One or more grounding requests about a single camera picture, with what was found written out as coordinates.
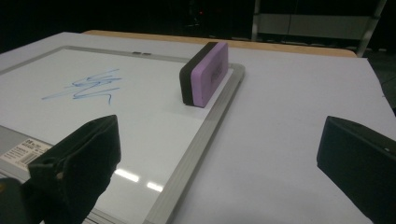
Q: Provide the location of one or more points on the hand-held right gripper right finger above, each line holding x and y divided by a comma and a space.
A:
361, 161

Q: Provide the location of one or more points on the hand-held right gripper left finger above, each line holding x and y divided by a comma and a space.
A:
81, 155

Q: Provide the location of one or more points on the purple and black whiteboard eraser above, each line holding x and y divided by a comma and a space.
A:
208, 77

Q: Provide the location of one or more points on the silver-framed whiteboard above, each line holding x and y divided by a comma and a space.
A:
149, 102

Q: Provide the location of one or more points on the wooden table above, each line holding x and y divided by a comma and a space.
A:
280, 46

